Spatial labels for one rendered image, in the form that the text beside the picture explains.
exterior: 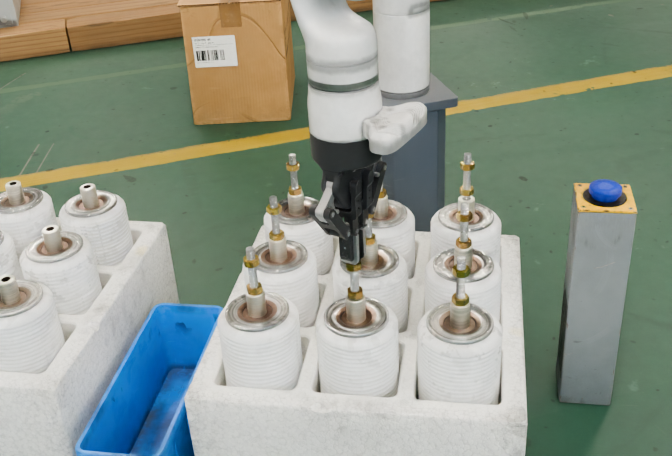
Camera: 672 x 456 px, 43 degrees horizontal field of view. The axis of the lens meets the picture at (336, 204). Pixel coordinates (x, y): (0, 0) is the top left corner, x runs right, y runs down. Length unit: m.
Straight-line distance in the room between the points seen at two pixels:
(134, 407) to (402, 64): 0.67
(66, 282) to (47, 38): 1.66
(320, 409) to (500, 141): 1.11
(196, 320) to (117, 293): 0.13
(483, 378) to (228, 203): 0.91
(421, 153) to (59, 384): 0.70
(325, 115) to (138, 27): 1.98
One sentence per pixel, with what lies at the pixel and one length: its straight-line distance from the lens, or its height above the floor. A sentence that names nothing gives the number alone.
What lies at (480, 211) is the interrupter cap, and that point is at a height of 0.25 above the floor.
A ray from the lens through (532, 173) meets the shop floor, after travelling 1.85.
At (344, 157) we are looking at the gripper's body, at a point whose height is 0.48.
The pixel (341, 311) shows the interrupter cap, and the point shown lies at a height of 0.25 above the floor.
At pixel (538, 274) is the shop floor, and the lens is 1.53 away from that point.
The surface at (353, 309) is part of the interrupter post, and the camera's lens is 0.98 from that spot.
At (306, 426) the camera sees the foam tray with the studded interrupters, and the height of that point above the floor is 0.15.
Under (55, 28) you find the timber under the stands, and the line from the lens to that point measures 2.78.
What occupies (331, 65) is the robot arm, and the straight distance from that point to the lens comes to 0.82.
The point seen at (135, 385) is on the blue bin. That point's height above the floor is 0.07.
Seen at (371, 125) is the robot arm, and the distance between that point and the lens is 0.83.
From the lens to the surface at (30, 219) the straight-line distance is 1.33.
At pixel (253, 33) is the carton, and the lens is 2.05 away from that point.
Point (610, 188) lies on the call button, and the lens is 1.12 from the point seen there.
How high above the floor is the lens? 0.86
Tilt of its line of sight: 30 degrees down
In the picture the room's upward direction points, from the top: 3 degrees counter-clockwise
